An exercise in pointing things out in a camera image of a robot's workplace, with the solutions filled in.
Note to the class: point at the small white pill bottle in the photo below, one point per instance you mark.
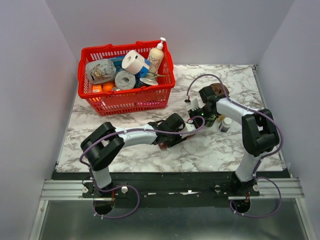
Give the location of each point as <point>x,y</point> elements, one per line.
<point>225,124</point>

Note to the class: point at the orange small box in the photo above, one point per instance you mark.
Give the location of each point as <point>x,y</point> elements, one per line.
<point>97,88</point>

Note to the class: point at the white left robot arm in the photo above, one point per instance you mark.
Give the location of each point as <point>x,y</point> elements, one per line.
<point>103,145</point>

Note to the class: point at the grey toilet paper roll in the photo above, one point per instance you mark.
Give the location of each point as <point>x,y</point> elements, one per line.
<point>124,80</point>

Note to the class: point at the cream pump lotion bottle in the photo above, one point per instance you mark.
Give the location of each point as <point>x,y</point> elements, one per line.
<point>156,56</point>

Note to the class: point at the green pill bottle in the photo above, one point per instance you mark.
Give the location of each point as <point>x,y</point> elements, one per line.
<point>210,121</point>

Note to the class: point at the white toilet paper roll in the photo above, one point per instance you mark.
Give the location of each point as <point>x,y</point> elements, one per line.
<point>133,62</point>

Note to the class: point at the clear glass capsule jar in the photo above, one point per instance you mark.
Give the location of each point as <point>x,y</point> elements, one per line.
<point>221,118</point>

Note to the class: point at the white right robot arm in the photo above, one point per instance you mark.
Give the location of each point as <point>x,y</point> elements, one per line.
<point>259,133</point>

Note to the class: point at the red weekly pill organizer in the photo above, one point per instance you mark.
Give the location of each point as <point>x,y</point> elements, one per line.
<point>172,141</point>

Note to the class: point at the blue box in basket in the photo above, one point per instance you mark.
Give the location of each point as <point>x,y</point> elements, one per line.
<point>118,63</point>

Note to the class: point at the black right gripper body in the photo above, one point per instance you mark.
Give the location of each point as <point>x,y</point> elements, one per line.
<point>203,111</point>

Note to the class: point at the brown lidded paper cup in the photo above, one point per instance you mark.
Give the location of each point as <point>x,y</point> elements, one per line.
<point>219,90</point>

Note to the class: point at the red plastic shopping basket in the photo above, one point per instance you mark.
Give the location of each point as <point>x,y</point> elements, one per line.
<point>140,98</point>

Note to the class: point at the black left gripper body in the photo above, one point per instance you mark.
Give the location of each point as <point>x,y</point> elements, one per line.
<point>173,139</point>

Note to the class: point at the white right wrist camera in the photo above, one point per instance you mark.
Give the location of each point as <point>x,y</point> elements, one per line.
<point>194,104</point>

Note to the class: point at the orange fruit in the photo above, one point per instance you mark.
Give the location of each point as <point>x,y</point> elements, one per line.
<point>108,86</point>

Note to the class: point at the grey printed package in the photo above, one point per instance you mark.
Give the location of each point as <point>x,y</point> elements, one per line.
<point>100,71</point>

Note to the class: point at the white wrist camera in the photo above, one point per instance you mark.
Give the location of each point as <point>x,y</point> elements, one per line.
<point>188,130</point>
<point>194,104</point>

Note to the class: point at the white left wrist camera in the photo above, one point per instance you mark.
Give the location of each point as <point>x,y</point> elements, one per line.
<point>188,130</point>

